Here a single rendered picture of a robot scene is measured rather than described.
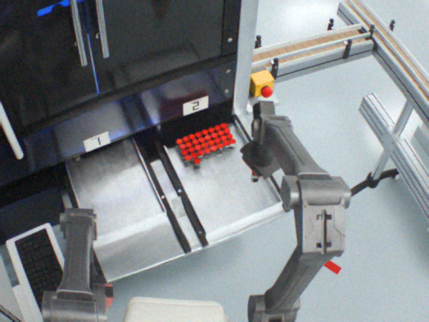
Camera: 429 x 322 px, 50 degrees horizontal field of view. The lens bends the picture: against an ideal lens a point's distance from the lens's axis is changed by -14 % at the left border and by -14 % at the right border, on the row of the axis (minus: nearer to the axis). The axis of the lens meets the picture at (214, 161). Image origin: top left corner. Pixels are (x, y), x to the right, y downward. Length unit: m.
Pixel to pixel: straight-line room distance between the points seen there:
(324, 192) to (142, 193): 0.94
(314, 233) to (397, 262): 1.91
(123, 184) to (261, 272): 1.04
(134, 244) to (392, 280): 1.50
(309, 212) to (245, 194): 0.87
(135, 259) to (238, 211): 0.36
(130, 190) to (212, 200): 0.26
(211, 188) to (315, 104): 1.52
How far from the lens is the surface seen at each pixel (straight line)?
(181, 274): 2.48
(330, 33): 2.11
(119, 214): 1.64
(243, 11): 1.45
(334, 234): 0.82
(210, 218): 1.62
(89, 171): 1.74
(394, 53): 2.18
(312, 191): 0.82
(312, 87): 3.15
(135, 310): 1.03
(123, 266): 1.57
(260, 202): 1.66
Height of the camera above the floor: 2.34
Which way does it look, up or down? 58 degrees down
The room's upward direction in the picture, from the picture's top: 3 degrees clockwise
